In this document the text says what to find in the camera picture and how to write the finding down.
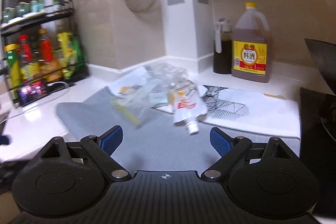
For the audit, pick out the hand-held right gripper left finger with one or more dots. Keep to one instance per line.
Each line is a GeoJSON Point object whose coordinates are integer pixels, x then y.
{"type": "Point", "coordinates": [113, 138]}

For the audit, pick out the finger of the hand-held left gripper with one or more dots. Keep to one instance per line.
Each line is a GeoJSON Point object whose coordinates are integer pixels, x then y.
{"type": "Point", "coordinates": [4, 140]}

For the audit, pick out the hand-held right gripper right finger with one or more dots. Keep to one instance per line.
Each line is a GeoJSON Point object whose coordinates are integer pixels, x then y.
{"type": "Point", "coordinates": [219, 141]}

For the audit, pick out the white spout pouch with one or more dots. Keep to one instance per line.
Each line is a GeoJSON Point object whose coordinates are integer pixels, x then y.
{"type": "Point", "coordinates": [186, 108]}

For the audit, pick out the clear plastic bag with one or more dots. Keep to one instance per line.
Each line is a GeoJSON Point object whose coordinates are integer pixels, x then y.
{"type": "Point", "coordinates": [165, 74]}

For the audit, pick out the clear bag yellow strip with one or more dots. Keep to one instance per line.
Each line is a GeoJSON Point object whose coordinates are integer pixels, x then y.
{"type": "Point", "coordinates": [128, 113]}

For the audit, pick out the grey mat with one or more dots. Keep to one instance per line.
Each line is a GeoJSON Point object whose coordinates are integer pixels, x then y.
{"type": "Point", "coordinates": [162, 142]}

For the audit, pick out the white placemat geometric print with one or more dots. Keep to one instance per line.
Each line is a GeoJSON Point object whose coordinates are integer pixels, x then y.
{"type": "Point", "coordinates": [262, 113]}

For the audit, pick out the white printed wrapper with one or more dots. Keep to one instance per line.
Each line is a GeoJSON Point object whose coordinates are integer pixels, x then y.
{"type": "Point", "coordinates": [126, 82]}

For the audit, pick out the green bottle yellow cap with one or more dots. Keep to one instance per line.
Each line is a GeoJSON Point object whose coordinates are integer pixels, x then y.
{"type": "Point", "coordinates": [13, 69]}

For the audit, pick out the dark oil dispenser bottle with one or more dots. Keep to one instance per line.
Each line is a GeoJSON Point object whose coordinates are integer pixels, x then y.
{"type": "Point", "coordinates": [221, 56]}

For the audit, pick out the red capped sauce bottle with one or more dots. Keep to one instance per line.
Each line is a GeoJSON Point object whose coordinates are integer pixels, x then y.
{"type": "Point", "coordinates": [25, 56]}

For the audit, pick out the brown liquid jug yellow label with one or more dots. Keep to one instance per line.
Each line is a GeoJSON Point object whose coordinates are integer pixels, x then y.
{"type": "Point", "coordinates": [250, 56]}

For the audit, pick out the green seasoning packet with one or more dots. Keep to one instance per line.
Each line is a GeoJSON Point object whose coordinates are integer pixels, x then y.
{"type": "Point", "coordinates": [78, 53]}

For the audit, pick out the orange bottle red label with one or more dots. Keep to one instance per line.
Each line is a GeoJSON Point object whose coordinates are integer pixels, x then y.
{"type": "Point", "coordinates": [47, 56]}

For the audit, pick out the dark sauce bottle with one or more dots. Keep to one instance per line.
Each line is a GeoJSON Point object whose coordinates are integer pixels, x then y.
{"type": "Point", "coordinates": [34, 48]}

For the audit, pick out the black stove top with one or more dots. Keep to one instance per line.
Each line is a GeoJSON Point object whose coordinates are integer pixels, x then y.
{"type": "Point", "coordinates": [315, 119]}

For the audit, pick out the yellow seasoning packet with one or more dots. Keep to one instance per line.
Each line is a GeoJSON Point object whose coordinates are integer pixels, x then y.
{"type": "Point", "coordinates": [65, 50]}

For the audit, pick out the green lidded spice jar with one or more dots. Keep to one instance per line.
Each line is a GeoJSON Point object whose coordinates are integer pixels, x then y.
{"type": "Point", "coordinates": [59, 1]}
{"type": "Point", "coordinates": [23, 9]}
{"type": "Point", "coordinates": [9, 14]}
{"type": "Point", "coordinates": [37, 4]}

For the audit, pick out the black wok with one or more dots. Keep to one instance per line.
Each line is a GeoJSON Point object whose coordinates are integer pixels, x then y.
{"type": "Point", "coordinates": [325, 64]}

